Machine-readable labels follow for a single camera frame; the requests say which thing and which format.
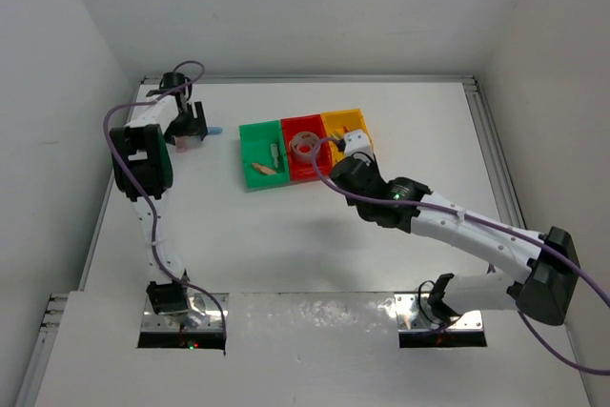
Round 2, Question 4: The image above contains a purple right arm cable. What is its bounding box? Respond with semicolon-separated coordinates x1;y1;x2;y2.
312;135;610;376

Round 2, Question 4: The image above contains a yellow plastic bin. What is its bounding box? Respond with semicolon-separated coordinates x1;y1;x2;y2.
318;109;372;166

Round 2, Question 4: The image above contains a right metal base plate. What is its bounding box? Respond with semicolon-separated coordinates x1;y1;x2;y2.
394;291;484;335

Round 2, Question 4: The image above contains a wide clear tape roll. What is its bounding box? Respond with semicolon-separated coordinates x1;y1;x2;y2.
289;132;320;164

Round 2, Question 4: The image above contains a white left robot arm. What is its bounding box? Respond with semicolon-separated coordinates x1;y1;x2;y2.
104;71;209;318

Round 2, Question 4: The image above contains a small clear tape roll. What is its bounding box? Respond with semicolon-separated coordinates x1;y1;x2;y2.
295;142;313;155

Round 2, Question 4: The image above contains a red plastic bin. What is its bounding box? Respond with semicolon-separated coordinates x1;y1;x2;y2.
280;114;327;182

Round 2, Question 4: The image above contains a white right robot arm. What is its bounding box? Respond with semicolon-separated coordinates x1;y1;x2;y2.
330;153;579;326

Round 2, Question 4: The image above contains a pink eraser stick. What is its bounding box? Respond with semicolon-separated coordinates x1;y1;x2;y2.
175;137;189;153

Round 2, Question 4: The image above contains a metal base plate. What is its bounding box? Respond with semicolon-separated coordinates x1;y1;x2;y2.
140;292;229;334
394;291;484;335

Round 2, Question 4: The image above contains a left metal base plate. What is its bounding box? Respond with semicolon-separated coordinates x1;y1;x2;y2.
140;292;229;334

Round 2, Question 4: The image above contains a green eraser stick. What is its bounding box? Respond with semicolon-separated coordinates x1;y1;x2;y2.
270;143;284;173

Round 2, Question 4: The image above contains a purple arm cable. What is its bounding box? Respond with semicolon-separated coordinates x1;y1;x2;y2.
103;60;229;346
312;135;610;376

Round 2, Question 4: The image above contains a green plastic bin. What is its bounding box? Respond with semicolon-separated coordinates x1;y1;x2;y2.
239;120;290;191

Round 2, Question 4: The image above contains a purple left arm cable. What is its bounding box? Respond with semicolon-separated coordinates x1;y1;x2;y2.
103;60;229;346

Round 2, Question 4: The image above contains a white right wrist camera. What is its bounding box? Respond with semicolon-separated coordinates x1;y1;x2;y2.
343;130;375;159

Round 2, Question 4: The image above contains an aluminium frame rail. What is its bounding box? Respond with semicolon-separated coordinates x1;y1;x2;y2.
462;77;525;228

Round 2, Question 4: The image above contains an orange eraser stick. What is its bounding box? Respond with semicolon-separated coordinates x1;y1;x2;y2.
252;162;277;175

